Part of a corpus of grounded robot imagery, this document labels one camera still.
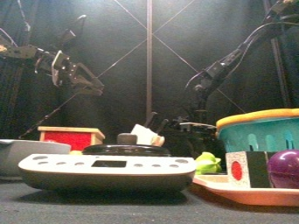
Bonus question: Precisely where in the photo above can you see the green toy screw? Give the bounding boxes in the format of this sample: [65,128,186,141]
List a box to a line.
[193,150,222,176]

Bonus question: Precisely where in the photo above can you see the teal basket with orange rim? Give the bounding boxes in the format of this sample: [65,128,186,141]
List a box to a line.
[214,108,299,154]

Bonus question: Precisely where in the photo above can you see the wooden box with red side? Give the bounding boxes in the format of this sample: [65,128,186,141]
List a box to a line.
[35,125,106,152]

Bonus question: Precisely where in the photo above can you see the black toy pot lid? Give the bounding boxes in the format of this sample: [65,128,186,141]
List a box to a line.
[80,132,173,158]

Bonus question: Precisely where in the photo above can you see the black and white sushi block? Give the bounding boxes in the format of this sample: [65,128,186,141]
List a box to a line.
[224,150,274,189]

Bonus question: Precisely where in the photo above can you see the grey plastic bowl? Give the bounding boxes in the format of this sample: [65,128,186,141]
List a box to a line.
[0,138,72,177]

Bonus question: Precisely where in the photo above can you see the purple toy eggplant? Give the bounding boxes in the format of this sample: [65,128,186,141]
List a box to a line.
[265,149,299,190]

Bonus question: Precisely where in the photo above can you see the white toy cooker base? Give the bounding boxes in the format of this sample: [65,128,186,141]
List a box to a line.
[17,152,197,193]

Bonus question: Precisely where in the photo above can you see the pink plastic tray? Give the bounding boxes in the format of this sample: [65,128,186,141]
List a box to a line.
[190,172,299,207]

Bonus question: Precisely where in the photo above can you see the thin diagonal brace wire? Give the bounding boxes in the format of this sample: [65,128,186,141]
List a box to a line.
[110,0,248,114]
[17,0,196,139]

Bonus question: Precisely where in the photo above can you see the black toy knife handle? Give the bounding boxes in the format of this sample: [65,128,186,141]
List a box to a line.
[144,111,158,129]
[154,118,170,135]

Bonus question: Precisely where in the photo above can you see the vertical metal frame pole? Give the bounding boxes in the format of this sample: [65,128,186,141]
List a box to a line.
[145,0,154,118]

